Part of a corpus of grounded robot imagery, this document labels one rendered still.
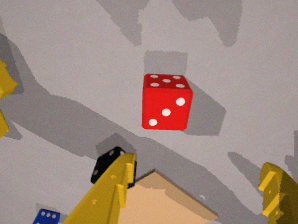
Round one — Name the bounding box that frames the tan flat mat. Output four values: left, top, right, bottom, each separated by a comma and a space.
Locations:
118, 169, 219, 224

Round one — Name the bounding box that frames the black die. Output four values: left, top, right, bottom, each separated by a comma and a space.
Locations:
90, 146, 137, 189

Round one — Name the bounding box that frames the blue die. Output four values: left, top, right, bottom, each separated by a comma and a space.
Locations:
33, 209, 60, 224

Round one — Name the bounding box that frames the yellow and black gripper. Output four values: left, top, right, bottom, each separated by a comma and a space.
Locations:
62, 153, 298, 224

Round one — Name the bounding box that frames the red die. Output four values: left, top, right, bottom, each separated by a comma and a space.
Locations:
142, 74, 193, 130

